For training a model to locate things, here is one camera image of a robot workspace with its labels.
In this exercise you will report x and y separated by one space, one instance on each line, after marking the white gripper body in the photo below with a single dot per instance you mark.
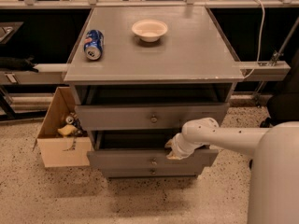
178 146

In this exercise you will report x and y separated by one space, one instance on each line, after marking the grey drawer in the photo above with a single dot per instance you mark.
147 116
137 149
147 172

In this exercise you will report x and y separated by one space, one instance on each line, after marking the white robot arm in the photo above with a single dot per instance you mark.
274 182

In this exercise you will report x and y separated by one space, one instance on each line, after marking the grey bottom drawer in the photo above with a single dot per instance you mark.
147 172

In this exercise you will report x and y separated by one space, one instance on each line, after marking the grey top drawer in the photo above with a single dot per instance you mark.
147 116

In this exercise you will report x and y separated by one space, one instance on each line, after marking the grey drawer cabinet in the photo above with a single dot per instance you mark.
88 93

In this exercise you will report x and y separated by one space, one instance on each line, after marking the yellow object in box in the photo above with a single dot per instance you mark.
67 130

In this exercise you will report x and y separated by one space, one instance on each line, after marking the can in box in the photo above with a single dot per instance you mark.
69 119

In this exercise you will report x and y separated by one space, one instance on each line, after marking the black office chair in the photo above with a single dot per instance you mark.
283 106

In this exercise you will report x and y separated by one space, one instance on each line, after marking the cardboard box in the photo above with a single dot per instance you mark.
57 150

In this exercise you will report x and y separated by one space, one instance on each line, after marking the white bowl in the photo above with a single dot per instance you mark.
149 30

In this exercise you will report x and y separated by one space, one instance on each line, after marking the blue soda can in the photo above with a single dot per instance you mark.
94 45

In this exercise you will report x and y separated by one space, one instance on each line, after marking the metal rail frame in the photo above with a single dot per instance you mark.
214 62

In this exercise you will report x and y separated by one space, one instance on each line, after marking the black cloth on rail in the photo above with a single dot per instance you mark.
16 64

